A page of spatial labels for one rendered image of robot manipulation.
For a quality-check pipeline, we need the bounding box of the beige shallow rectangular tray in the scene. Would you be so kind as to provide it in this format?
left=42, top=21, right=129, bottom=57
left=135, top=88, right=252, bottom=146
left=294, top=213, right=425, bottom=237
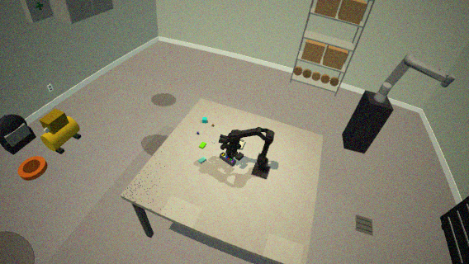
left=239, top=139, right=245, bottom=150

